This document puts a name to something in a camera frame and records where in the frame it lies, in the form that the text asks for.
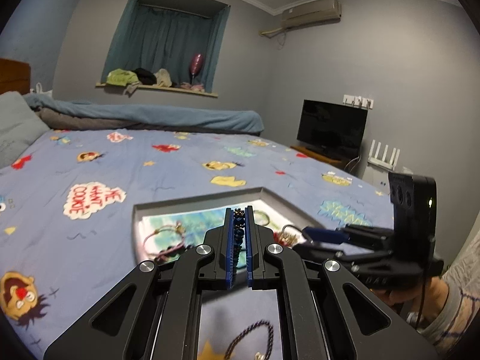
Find pink cord bracelet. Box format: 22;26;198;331
141;222;189;263

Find teal window curtain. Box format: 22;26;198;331
101;0;230;92

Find pink balloon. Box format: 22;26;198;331
189;54;204;84

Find wooden window sill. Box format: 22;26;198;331
94;82;219;98

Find white air conditioner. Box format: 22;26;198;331
259;0;342;38

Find dark purple bead bracelet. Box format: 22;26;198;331
223;318;275;360

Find grey-blue pillow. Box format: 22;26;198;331
0;92;50;168

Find grey shallow cardboard box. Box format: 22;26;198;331
132;188;323;262

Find black tv monitor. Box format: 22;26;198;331
297;100;368;158

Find blue folded blanket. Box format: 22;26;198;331
24;94;264;134

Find beige cloth on sill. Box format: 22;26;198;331
154;68;173;88

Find green cloth on sill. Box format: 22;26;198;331
106;68;140;87

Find red bead gold ornament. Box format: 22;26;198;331
273;224;304;248

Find white wifi router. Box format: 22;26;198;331
361;139;413;196

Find person's right hand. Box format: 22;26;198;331
372;277;449;323

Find colourful printed paper sheet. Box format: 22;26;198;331
133;200;301;262

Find cartoon print blue bedsheet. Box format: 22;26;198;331
1;129;393;359

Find wooden headboard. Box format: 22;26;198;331
0;58;31;95

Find dark blue bead bracelet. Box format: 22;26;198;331
232;207;247;271

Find green thin cord bracelet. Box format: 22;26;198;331
252;210;272;228

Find white wall hook rack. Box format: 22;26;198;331
343;94;374;110

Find black cloth on sill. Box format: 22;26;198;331
133;67;157;86

